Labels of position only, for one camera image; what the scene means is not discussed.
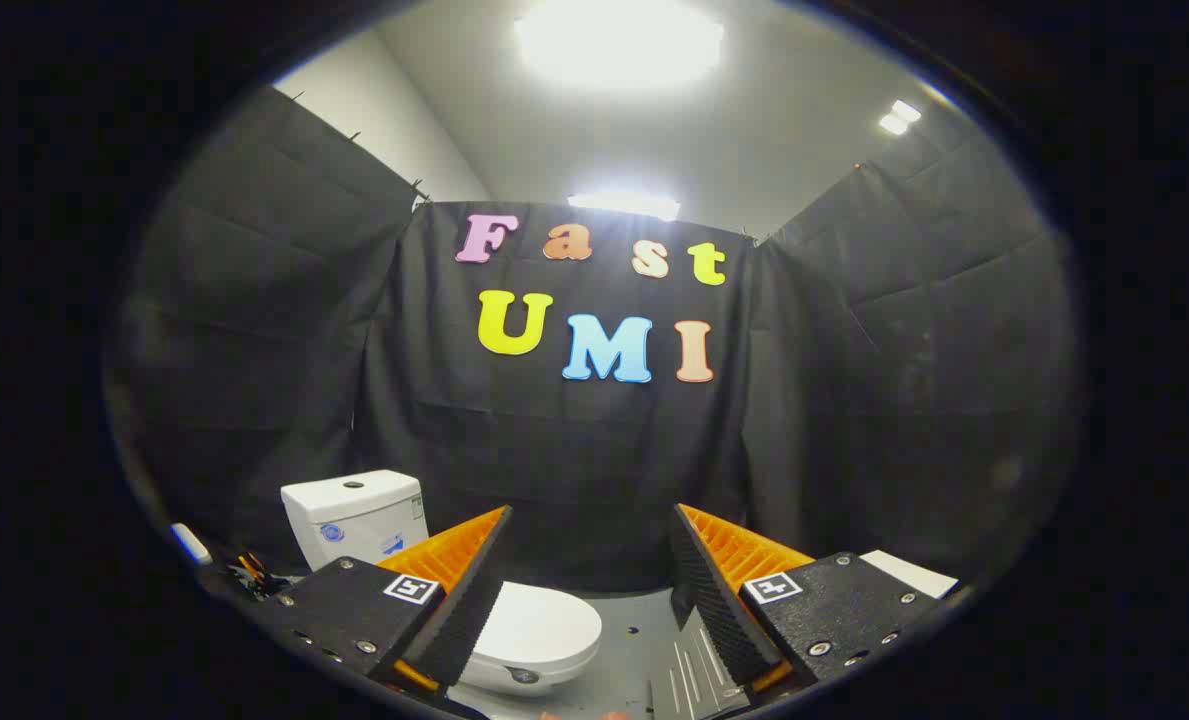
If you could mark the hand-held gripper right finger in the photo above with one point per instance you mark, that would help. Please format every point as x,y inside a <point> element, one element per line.
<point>719,610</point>

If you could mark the white ceramic toilet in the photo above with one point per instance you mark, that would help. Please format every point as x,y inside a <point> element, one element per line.
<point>354,515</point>

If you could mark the large round ceiling light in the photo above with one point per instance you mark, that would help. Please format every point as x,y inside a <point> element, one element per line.
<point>619,40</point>

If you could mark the small ceiling spotlight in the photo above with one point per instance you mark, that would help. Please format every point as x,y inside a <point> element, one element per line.
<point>899,117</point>

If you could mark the long ceiling light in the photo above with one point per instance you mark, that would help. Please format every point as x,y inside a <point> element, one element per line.
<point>624,204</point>

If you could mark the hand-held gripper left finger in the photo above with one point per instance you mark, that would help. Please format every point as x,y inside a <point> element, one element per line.
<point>469,600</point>

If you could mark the white toilet lid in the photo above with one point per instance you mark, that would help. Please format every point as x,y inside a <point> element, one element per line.
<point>544,622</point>

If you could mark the black backdrop cloth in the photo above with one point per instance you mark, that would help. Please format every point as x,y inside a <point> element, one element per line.
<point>574,450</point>

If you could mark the grey drawer cabinet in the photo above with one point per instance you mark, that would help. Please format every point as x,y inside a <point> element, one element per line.
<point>914,573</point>

